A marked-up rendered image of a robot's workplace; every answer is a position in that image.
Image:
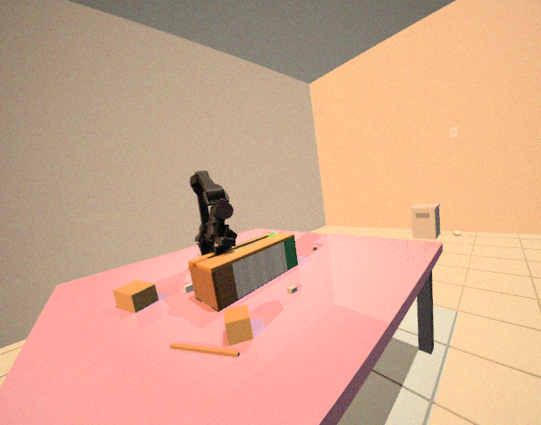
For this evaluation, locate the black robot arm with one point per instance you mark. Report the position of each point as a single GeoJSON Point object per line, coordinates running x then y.
{"type": "Point", "coordinates": [210, 194]}

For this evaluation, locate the orange stick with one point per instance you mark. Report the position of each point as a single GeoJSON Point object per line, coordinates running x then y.
{"type": "Point", "coordinates": [206, 350]}

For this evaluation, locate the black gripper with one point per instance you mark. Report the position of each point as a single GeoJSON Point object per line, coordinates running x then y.
{"type": "Point", "coordinates": [214, 235]}

